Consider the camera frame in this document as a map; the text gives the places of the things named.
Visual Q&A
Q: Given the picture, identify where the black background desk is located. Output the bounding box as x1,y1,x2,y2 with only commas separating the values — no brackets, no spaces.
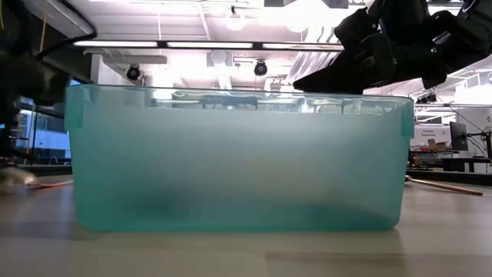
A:
441,156,492,173

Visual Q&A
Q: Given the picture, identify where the brown cardboard box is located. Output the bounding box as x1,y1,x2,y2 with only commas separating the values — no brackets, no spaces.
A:
427,138,449,152

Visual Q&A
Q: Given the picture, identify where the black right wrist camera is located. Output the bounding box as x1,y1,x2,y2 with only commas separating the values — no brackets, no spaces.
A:
334,6,385,42

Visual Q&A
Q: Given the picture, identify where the black-framed glass window wall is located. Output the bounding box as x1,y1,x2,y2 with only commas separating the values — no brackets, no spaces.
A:
15,98,73,165

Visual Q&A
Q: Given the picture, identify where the teal translucent plastic bin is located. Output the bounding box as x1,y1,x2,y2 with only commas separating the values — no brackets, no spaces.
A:
63,83,415,234

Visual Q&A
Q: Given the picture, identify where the white printed sign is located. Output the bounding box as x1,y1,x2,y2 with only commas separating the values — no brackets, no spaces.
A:
413,125,451,146

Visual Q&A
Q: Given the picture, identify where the black overhead frame light bar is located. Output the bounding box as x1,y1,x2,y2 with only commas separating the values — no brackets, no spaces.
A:
72,39,345,52

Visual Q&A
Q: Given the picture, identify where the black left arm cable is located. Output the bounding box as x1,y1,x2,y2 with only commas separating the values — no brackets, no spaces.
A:
36,0,98,61

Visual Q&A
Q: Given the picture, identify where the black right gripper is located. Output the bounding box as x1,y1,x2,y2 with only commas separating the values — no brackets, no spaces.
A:
292,7,449,95

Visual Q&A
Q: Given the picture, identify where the orange-handled silver spoon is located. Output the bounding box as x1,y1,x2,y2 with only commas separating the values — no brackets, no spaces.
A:
25,179,75,189

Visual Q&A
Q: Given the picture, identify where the wooden stick on table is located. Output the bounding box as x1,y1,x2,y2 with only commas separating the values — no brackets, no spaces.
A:
404,175,484,197

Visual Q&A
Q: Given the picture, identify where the black computer monitor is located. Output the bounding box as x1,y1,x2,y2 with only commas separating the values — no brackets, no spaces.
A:
448,121,469,152

